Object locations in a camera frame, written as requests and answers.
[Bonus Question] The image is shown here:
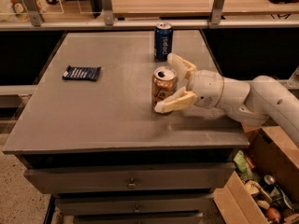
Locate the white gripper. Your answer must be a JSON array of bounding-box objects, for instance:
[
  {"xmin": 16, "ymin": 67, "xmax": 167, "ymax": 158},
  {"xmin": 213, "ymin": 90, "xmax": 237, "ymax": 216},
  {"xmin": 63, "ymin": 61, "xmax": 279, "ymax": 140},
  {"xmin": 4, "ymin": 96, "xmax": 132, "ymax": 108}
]
[{"xmin": 154, "ymin": 53, "xmax": 224, "ymax": 114}]

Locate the crushed orange soda can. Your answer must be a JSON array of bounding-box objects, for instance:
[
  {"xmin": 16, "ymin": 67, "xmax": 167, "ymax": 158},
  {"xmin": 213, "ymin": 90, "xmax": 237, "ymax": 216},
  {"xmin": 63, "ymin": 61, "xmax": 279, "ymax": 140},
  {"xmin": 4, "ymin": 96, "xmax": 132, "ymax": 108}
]
[{"xmin": 151, "ymin": 66, "xmax": 178, "ymax": 107}]

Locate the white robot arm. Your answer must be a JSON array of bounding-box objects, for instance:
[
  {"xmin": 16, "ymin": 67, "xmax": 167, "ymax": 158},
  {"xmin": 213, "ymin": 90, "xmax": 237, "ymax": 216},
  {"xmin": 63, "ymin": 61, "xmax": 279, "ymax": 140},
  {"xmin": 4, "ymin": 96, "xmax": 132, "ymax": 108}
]
[{"xmin": 154, "ymin": 53, "xmax": 299, "ymax": 146}]

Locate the blue soda can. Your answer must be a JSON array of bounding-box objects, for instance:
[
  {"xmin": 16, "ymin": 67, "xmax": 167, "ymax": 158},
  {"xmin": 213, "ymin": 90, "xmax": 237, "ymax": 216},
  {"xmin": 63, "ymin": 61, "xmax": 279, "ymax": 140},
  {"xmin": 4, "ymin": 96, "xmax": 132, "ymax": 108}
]
[{"xmin": 154, "ymin": 22, "xmax": 173, "ymax": 61}]

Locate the green snack bag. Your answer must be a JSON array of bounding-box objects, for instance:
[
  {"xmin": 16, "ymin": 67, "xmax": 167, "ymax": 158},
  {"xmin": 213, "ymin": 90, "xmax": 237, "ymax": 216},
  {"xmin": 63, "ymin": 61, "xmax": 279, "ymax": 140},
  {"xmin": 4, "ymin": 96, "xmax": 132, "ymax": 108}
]
[{"xmin": 234, "ymin": 150, "xmax": 254, "ymax": 180}]

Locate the dark blue snack wrapper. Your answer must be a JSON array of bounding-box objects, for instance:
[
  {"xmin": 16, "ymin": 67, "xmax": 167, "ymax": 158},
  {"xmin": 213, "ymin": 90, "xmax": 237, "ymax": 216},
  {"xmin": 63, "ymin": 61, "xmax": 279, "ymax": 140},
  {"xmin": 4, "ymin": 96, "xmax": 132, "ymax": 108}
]
[{"xmin": 63, "ymin": 65, "xmax": 101, "ymax": 81}]

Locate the grey drawer cabinet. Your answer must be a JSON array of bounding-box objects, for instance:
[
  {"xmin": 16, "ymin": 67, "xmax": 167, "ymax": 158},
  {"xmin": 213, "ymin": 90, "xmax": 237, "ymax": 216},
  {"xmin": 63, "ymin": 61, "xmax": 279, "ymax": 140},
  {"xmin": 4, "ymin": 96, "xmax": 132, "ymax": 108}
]
[{"xmin": 4, "ymin": 32, "xmax": 248, "ymax": 224}]

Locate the metal drawer knob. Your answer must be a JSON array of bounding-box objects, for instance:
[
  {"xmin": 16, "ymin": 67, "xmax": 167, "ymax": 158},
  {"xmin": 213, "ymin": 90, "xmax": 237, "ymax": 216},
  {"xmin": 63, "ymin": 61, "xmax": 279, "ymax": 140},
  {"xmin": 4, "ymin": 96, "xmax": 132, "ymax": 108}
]
[{"xmin": 127, "ymin": 178, "xmax": 136, "ymax": 189}]

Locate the cardboard box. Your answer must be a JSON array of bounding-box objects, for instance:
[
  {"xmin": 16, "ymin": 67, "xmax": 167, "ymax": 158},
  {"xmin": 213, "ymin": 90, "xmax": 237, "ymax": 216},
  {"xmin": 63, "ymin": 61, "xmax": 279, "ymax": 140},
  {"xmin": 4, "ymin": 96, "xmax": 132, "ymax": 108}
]
[{"xmin": 214, "ymin": 126, "xmax": 299, "ymax": 224}]

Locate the red apple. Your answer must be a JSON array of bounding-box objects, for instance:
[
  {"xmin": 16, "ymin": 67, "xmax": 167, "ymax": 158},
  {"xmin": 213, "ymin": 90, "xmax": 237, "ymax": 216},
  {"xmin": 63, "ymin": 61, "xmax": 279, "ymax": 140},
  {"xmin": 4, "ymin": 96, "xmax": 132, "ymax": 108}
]
[{"xmin": 265, "ymin": 207, "xmax": 281, "ymax": 223}]

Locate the orange patterned package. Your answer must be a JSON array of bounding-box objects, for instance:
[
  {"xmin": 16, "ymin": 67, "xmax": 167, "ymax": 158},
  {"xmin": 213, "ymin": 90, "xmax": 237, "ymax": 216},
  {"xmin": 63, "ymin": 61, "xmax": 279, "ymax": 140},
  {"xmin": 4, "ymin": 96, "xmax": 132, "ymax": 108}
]
[{"xmin": 0, "ymin": 0, "xmax": 29, "ymax": 22}]

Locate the metal railing post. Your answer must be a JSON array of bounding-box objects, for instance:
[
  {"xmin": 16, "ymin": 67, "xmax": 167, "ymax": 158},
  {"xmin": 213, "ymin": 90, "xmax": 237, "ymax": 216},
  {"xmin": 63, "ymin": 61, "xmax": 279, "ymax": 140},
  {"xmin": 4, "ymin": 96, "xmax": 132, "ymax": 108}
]
[
  {"xmin": 209, "ymin": 0, "xmax": 225, "ymax": 25},
  {"xmin": 23, "ymin": 0, "xmax": 44, "ymax": 27},
  {"xmin": 101, "ymin": 0, "xmax": 114, "ymax": 26}
]

